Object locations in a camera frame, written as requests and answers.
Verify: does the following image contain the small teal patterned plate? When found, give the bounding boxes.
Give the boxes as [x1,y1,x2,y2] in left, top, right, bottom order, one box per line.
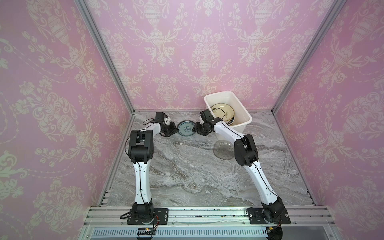
[178,120,195,137]

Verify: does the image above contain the cream plate with plant motif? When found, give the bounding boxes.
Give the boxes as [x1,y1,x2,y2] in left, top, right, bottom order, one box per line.
[211,103,235,122]

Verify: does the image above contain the clear glass plate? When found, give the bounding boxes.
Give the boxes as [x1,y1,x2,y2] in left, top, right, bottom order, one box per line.
[213,140,235,161]

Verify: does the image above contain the white plate red green rim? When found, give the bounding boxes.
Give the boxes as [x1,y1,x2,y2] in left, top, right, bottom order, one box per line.
[226,117,235,126]

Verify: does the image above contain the white plastic bin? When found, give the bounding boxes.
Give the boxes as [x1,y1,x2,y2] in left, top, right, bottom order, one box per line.
[204,91,253,133]

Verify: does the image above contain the white vented strip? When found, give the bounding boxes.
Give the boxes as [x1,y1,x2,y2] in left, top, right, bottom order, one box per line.
[89,227,268,240]

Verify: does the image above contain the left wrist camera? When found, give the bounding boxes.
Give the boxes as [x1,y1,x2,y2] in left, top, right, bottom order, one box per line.
[154,112,170,125]

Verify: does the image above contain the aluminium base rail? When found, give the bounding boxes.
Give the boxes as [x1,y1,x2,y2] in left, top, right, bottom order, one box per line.
[79,206,342,240]

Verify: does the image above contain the aluminium left corner post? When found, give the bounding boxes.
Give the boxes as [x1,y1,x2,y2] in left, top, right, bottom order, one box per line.
[74,0,135,115]

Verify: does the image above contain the aluminium corner post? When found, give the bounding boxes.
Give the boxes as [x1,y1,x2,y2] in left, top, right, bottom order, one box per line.
[74,0,135,115]
[271,0,347,116]

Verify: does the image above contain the aluminium right corner post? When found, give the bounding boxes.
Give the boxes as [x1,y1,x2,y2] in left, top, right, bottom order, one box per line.
[271,0,347,116]

